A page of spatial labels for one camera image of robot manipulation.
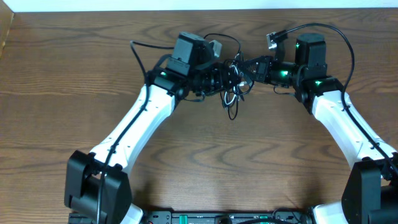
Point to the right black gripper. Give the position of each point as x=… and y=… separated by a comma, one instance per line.
x=265, y=63

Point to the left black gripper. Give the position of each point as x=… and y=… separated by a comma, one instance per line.
x=226, y=76

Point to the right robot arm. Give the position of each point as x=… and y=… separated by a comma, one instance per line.
x=370, y=195

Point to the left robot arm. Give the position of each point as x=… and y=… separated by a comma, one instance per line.
x=97, y=183

